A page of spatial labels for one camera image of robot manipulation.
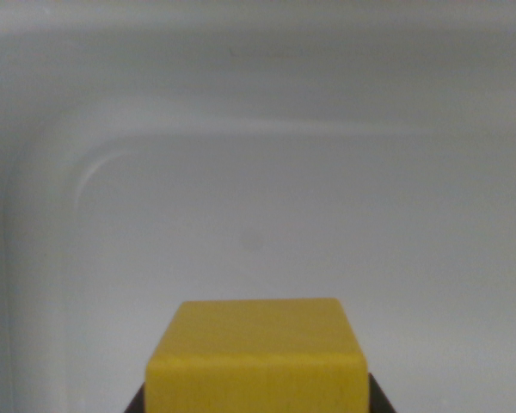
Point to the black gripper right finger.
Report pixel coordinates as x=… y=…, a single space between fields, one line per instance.
x=379 y=398

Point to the yellow cube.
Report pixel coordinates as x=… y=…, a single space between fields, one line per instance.
x=256 y=361

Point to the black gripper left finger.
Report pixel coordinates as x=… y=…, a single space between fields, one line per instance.
x=136 y=403

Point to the grey plastic bin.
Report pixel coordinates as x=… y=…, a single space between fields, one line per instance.
x=284 y=193

